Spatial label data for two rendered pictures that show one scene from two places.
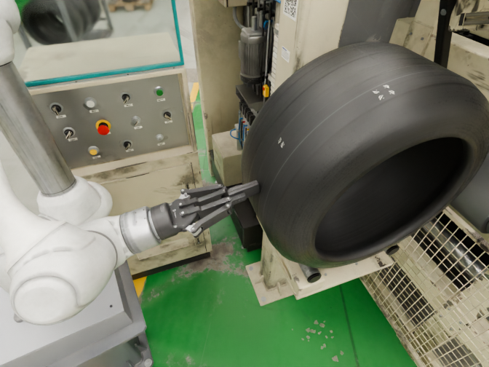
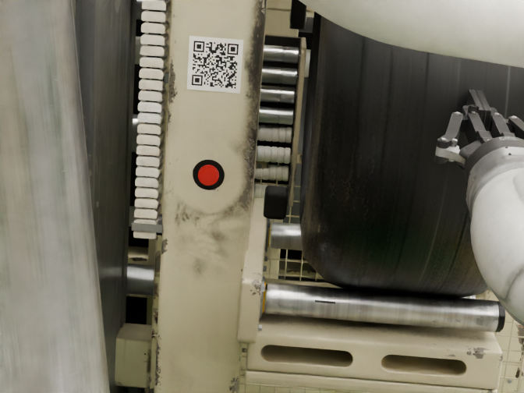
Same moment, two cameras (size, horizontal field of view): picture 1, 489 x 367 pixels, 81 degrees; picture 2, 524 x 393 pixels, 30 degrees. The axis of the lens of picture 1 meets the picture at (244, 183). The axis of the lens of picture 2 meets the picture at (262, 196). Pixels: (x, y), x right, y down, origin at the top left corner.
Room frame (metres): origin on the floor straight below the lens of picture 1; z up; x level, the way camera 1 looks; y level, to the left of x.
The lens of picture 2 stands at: (0.28, 1.13, 1.44)
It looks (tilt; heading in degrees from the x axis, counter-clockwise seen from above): 17 degrees down; 290
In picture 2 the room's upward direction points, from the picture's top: 4 degrees clockwise
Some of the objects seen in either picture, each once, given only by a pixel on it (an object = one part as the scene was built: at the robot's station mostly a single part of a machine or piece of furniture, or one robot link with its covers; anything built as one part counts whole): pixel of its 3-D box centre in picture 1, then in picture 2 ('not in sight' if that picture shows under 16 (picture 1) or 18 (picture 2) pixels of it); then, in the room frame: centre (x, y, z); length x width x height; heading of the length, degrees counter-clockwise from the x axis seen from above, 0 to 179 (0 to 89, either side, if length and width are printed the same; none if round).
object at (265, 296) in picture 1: (273, 277); not in sight; (0.85, -0.18, 0.02); 0.27 x 0.27 x 0.04; 19
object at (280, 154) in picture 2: not in sight; (247, 116); (0.95, -0.57, 1.05); 0.20 x 0.15 x 0.30; 19
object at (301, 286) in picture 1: (286, 242); (371, 348); (0.57, -0.15, 0.84); 0.36 x 0.09 x 0.06; 19
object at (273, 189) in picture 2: not in sight; (276, 202); (0.79, -0.33, 0.97); 0.05 x 0.04 x 0.05; 109
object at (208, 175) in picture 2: not in sight; (208, 174); (0.83, -0.12, 1.06); 0.03 x 0.02 x 0.03; 19
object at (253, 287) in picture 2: not in sight; (256, 262); (0.78, -0.22, 0.90); 0.40 x 0.03 x 0.10; 109
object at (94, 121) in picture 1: (143, 179); not in sight; (1.09, 0.53, 0.63); 0.56 x 0.41 x 1.27; 109
